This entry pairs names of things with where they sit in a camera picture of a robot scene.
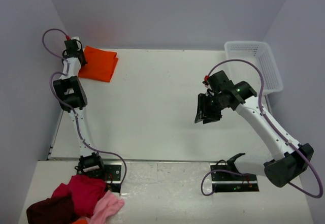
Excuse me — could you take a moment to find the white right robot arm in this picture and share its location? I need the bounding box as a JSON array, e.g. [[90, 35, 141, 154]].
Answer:
[[194, 71, 314, 187]]

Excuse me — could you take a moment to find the crimson red t shirt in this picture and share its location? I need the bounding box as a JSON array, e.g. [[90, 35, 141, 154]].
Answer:
[[52, 175, 106, 217]]

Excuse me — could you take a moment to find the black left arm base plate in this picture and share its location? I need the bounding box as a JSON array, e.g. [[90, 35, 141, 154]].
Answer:
[[102, 163, 122, 194]]

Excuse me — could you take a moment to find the dark maroon t shirt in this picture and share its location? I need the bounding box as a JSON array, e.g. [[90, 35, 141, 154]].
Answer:
[[26, 197, 79, 223]]

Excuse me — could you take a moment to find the white plastic basket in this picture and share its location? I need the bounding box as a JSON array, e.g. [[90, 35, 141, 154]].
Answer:
[[224, 41, 283, 95]]

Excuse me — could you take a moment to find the orange t shirt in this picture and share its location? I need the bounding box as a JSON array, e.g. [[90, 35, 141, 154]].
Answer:
[[78, 46, 118, 82]]

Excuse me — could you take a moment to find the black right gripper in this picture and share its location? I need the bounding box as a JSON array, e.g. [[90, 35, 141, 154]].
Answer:
[[195, 93, 229, 124]]

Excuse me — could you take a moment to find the pink t shirt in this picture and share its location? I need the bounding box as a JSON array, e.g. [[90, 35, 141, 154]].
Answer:
[[87, 191, 125, 224]]

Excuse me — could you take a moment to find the orange red cloth piece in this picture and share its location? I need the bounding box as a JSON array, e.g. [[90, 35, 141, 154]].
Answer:
[[72, 217, 89, 224]]

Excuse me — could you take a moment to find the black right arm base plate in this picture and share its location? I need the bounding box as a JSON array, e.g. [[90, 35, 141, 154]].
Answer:
[[211, 172, 259, 193]]

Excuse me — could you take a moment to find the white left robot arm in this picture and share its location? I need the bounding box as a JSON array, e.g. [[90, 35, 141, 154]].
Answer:
[[50, 37, 106, 180]]

